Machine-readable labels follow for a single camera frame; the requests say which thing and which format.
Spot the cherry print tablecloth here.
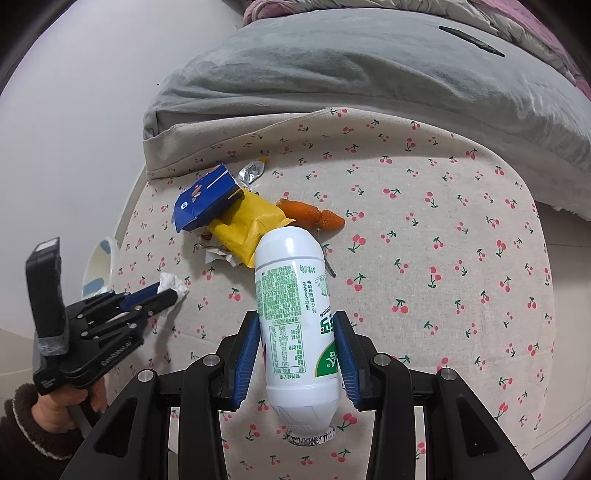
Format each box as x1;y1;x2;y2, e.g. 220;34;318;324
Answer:
108;107;555;480

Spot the yellow snack packet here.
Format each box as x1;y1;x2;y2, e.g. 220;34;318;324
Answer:
203;157;296;269

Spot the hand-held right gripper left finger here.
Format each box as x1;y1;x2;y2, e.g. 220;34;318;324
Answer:
60;310;262;480

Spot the orange carrot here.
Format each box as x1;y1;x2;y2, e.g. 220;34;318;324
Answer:
277;198;345;232

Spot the small white tissue ball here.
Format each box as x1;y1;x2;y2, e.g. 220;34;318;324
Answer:
157;272;190;301

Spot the torn blue box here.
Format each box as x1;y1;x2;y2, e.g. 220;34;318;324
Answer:
172;163;244;233

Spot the white bottle with green label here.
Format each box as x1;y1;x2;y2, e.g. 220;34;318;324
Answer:
254;226;342;448

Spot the person's left hand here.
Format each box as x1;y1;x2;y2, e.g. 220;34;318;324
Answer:
34;381;109;432

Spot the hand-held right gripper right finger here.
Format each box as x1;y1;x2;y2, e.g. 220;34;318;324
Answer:
333;311;532;480

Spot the grey bed cover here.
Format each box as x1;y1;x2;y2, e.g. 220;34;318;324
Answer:
142;9;591;222

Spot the flat black object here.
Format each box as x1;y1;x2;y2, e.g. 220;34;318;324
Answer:
438;25;505;57

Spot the white bowl with blue spots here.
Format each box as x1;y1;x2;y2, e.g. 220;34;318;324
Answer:
82;236;122;301

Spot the person's left forearm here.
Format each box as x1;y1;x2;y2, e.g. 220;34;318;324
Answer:
0;383;90;480

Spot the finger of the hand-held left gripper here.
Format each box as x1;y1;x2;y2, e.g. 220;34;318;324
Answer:
69;282;163;324
82;290;179;344

